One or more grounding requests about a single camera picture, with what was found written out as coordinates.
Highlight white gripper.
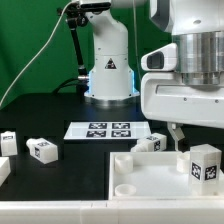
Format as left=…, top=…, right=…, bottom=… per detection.
left=141, top=72, right=224, bottom=151

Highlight white square tabletop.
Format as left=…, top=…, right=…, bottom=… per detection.
left=108, top=152, right=224, bottom=200

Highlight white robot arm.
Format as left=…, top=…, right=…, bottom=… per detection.
left=81, top=0, right=224, bottom=140

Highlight white fiducial marker board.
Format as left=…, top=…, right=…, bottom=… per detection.
left=64, top=121, right=151, bottom=140

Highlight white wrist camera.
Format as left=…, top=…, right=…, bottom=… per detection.
left=141, top=43, right=178, bottom=72

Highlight white U-shaped obstacle wall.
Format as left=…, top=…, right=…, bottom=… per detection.
left=0, top=155, right=224, bottom=224

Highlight black cables at base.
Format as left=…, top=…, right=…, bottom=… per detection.
left=51, top=77, right=88, bottom=95

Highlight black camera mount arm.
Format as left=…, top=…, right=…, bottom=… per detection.
left=56, top=3, right=91, bottom=95

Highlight white cable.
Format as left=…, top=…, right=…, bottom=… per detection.
left=0, top=0, right=80, bottom=108

